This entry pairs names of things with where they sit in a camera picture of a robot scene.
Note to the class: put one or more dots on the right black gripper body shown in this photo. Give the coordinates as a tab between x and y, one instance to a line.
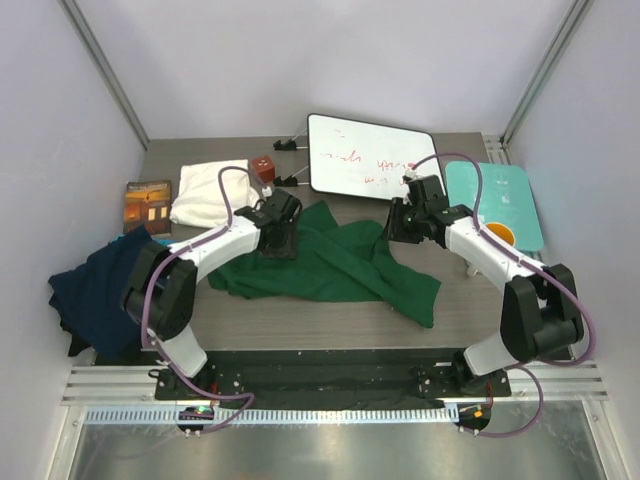
421	210

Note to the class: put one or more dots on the green t-shirt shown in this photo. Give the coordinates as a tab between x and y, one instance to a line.
349	263

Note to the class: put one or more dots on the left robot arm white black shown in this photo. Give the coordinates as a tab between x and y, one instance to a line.
160	292

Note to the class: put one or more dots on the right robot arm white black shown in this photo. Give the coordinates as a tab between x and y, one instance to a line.
539	313

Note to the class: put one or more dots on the whiteboard black stand foot near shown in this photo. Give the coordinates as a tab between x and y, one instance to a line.
292	180

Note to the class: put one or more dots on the whiteboard black stand foot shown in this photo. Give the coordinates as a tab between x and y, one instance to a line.
291	144
292	180

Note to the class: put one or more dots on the red brown cube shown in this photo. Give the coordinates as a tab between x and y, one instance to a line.
264	168

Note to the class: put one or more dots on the whiteboard black stand foot far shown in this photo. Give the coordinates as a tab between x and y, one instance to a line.
291	144

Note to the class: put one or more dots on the white folded t-shirt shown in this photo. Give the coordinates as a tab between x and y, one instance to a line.
199	202

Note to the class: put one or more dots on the teal plastic cutting board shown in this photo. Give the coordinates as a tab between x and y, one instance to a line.
506	198

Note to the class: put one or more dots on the brown paperback book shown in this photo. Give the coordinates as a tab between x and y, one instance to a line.
148	204

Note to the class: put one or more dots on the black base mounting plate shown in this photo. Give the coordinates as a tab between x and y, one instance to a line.
423	373

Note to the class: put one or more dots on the navy blue t-shirt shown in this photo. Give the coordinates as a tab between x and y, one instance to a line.
92	291

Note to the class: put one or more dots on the white whiteboard with black frame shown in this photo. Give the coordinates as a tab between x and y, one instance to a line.
361	159

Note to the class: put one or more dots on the perforated metal rail strip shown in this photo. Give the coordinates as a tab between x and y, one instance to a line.
184	415

